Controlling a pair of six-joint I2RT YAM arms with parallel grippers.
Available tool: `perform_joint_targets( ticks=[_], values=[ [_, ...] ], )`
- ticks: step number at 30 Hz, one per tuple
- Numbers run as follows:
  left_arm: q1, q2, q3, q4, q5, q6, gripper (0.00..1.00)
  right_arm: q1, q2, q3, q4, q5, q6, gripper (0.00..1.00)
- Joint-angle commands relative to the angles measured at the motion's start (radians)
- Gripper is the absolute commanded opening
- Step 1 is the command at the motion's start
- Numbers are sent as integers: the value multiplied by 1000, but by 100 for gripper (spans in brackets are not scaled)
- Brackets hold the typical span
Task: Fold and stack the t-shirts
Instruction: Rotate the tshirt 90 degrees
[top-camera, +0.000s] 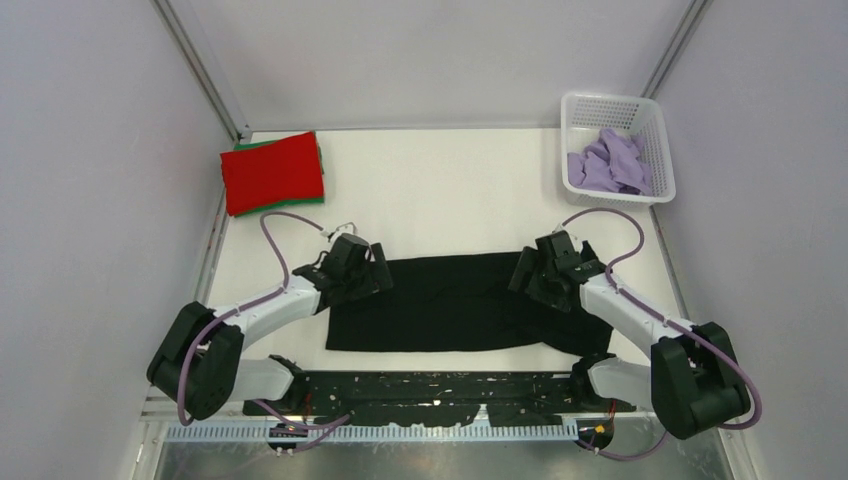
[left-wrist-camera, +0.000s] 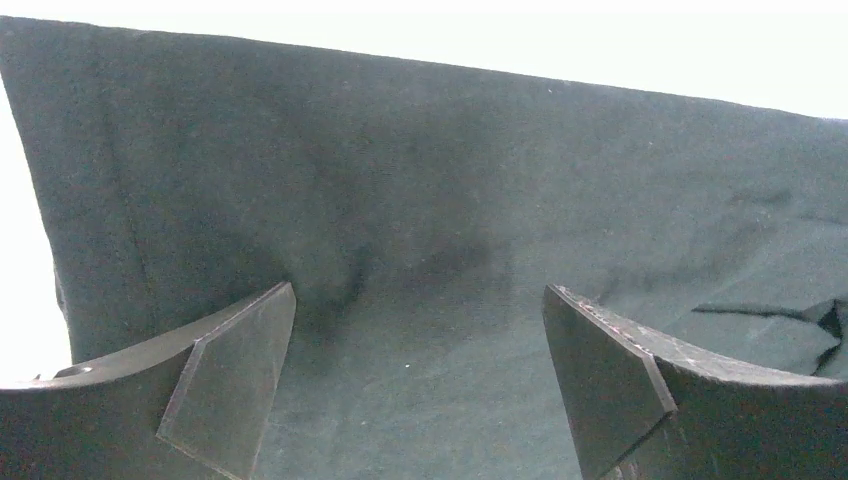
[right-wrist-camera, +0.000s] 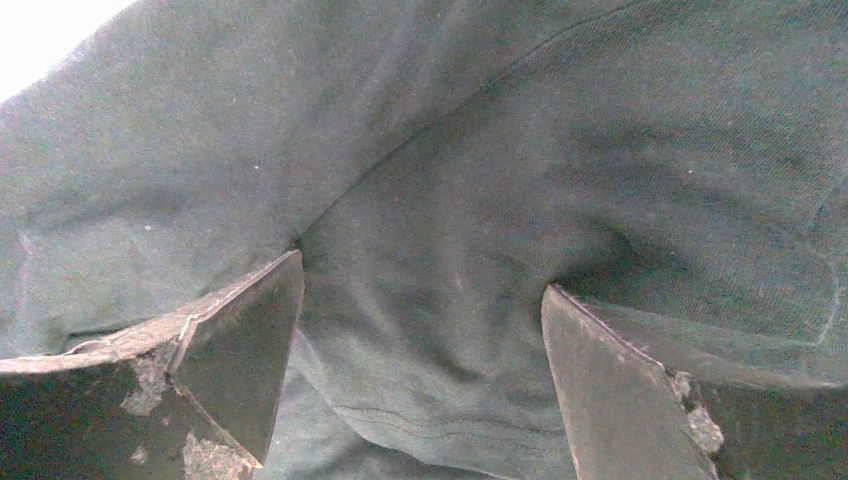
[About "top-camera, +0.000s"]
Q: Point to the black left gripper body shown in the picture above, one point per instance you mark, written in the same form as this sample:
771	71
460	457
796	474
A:
360	283

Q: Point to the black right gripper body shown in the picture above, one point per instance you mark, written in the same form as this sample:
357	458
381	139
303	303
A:
540	287

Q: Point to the black t shirt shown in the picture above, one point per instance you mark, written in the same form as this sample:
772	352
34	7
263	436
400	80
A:
459	303

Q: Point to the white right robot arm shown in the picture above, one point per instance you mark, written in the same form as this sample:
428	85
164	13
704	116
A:
692	382

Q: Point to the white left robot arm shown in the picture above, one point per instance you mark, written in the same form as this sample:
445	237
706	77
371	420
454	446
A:
200	363

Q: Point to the green folded t shirt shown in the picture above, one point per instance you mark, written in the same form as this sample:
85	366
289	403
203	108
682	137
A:
311	195

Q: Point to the red folded t shirt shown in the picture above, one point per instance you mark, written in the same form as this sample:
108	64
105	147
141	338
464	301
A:
273	173

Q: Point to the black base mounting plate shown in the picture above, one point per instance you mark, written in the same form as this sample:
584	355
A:
440	399

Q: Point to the purple crumpled t shirt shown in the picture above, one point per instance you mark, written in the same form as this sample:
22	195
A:
613	164

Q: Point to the white plastic basket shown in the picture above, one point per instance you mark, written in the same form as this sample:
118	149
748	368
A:
582	118

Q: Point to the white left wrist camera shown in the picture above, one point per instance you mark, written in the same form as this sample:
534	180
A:
349	228

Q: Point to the white slotted cable duct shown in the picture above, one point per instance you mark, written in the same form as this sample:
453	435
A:
478	431

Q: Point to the right aluminium corner post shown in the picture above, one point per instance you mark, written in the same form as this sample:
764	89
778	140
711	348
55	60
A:
685	30

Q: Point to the aluminium corner post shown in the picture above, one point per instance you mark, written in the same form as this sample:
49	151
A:
685	30
184	25

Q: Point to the left aluminium corner post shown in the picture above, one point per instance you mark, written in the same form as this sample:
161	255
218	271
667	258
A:
184	25

